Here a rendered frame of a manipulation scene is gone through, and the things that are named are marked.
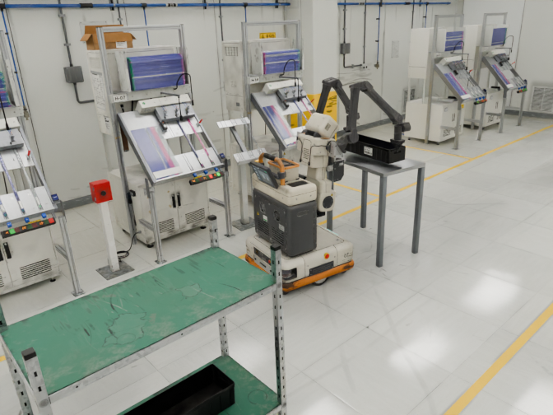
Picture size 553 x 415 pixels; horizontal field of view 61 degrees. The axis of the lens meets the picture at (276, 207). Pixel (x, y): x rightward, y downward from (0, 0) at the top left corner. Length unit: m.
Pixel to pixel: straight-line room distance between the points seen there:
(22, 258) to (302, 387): 2.35
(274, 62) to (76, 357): 3.99
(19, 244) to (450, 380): 3.10
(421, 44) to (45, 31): 5.15
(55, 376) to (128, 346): 0.22
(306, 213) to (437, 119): 4.70
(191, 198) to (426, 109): 4.50
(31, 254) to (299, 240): 2.05
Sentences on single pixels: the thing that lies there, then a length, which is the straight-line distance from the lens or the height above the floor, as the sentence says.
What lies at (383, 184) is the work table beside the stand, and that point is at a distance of 3.62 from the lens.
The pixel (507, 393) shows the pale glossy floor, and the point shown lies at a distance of 2.94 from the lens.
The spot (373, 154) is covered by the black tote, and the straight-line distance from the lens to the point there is 3.82.
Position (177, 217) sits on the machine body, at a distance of 4.46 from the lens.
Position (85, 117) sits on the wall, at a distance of 5.70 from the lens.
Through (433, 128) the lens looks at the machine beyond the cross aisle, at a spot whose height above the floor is 0.25.
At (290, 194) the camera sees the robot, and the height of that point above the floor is 0.78.
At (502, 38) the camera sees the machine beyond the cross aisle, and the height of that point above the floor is 1.49.
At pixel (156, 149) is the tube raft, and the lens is 4.08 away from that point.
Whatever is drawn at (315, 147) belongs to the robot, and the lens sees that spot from 3.43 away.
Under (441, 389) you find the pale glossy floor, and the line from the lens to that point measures 2.85.
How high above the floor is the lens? 1.88
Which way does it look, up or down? 22 degrees down
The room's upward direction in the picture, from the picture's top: 2 degrees counter-clockwise
